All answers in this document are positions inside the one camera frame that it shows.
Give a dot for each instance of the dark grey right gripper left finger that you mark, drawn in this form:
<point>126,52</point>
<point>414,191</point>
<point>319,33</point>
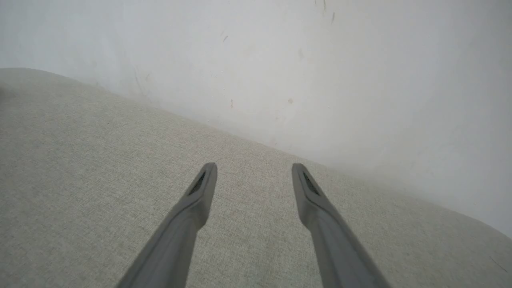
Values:
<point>180,236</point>

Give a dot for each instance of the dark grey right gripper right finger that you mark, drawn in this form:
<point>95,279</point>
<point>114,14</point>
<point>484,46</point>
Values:
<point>332,240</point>

